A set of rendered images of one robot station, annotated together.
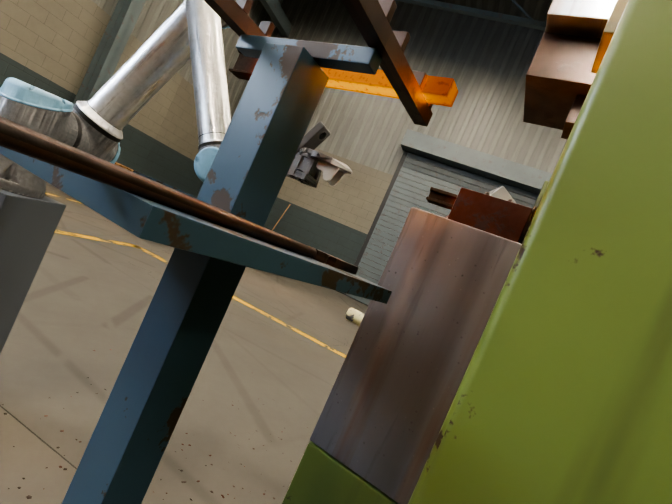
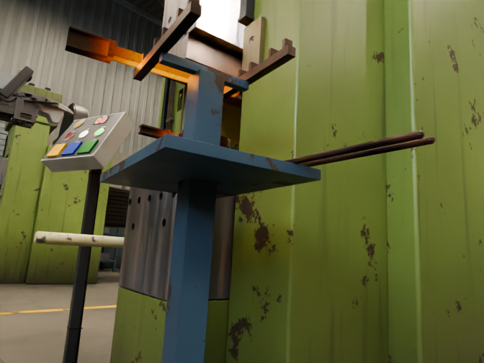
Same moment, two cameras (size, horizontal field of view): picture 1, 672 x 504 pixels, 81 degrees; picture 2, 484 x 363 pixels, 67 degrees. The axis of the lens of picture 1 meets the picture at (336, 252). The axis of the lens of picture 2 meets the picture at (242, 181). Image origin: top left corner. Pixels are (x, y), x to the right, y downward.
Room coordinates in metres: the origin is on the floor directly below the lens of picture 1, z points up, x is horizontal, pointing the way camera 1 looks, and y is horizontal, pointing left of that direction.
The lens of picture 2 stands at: (0.05, 0.75, 0.61)
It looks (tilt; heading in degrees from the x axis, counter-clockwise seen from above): 11 degrees up; 297
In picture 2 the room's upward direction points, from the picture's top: 3 degrees clockwise
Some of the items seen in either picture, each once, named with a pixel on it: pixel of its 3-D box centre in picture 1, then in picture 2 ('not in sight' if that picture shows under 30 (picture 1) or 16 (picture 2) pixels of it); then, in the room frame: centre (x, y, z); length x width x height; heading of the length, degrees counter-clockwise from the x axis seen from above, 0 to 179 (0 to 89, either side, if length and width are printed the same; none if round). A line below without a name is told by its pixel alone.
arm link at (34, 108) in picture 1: (32, 119); not in sight; (1.04, 0.87, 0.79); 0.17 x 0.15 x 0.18; 173
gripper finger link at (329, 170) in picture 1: (331, 171); (57, 114); (1.00, 0.09, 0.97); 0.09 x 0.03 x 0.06; 64
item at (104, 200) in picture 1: (223, 228); (197, 176); (0.47, 0.13, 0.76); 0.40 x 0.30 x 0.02; 150
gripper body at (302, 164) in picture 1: (300, 163); (14, 106); (1.06, 0.18, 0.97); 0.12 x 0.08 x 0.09; 64
